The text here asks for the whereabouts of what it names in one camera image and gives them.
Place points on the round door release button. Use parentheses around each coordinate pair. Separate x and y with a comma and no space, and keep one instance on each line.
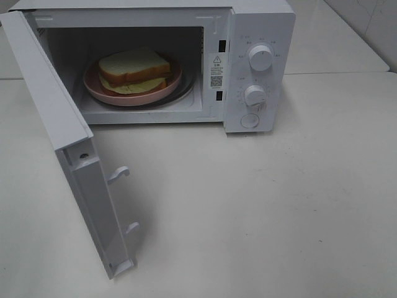
(250,121)

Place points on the pink round plate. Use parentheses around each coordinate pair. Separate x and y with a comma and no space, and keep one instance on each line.
(98,91)

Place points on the lower white timer knob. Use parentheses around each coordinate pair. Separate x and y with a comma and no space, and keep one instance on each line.
(254,95)

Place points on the white microwave oven body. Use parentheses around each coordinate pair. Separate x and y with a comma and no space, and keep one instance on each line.
(210,100)

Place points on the white microwave door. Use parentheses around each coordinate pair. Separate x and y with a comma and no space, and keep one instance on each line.
(73,143)

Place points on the upper white power knob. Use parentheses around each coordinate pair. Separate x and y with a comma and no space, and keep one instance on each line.
(260,57)

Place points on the toast sandwich with lettuce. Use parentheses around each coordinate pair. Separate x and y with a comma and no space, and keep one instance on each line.
(133,72)

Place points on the glass microwave turntable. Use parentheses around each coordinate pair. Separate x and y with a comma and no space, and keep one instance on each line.
(183,89)

